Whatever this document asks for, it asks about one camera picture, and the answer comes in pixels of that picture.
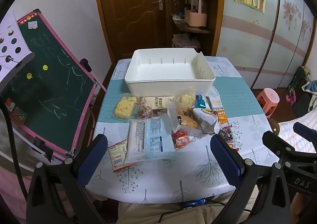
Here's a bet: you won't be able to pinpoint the white checked blanket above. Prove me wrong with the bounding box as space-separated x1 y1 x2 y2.
277 105 317 152

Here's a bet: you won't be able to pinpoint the white plastic bin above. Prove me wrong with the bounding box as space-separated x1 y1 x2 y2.
124 49 216 97

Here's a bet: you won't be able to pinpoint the person's beige trousers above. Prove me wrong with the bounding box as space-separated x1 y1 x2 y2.
116 197 260 224

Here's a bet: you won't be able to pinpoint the white board with black dots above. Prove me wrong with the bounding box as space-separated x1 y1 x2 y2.
0 11 30 83

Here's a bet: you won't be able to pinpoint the wooden door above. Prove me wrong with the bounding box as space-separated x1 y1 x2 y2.
92 0 171 59

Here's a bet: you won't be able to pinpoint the yellow puffed snack packet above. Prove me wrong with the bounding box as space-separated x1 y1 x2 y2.
178 91 197 108
113 94 137 123

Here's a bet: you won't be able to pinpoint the large blue white packet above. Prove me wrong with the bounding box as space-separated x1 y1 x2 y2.
124 117 177 165

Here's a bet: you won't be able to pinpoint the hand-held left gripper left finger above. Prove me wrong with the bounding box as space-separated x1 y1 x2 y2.
26 134 109 224

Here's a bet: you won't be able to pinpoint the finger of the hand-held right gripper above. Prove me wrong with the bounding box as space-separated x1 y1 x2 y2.
293 122 317 145
262 130 298 163

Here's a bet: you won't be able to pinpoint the pink plastic stool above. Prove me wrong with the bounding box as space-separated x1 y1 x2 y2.
256 87 280 119

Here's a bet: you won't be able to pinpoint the blue white cloth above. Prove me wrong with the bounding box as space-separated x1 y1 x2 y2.
302 80 317 113

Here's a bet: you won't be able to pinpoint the wooden corner shelf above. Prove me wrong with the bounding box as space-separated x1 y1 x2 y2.
167 0 224 57

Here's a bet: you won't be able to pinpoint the small dark red packet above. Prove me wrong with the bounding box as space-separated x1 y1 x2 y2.
219 126 239 151

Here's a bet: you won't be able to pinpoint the crumpled silver snack packet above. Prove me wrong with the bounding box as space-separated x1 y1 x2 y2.
193 108 221 135

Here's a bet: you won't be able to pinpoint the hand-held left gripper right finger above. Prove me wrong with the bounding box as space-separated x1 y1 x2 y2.
210 134 291 224

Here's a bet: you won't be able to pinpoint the clear bag of yellow crackers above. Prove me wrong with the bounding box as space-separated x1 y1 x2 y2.
167 100 203 137

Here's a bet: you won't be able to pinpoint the orange-green snack packet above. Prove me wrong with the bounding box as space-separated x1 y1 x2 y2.
107 139 135 173

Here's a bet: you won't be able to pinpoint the brown nut snack packet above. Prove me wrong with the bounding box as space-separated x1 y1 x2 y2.
137 104 154 119

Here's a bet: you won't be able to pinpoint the red orange snack packet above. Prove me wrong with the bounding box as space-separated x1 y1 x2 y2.
171 132 192 150

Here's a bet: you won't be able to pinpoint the white orange oat bar packet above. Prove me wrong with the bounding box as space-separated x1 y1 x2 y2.
206 95 228 125

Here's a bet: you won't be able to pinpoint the folded pale cloth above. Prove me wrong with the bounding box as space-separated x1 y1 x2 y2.
172 33 201 48

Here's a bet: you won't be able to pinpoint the pink basket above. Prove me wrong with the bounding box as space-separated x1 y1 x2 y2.
184 0 208 27

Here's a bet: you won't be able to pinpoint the floral wardrobe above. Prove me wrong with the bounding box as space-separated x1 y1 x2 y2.
218 0 317 90

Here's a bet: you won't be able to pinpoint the pink framed chalkboard easel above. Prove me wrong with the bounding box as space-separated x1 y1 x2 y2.
0 9 107 162

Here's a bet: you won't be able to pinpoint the blue white snack packet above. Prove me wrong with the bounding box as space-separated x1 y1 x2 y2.
196 94 210 109

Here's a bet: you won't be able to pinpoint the dark green bag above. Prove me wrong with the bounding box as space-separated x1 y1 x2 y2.
286 66 311 102

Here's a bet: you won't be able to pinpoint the beige cracker packet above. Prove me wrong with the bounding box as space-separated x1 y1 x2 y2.
141 95 174 112

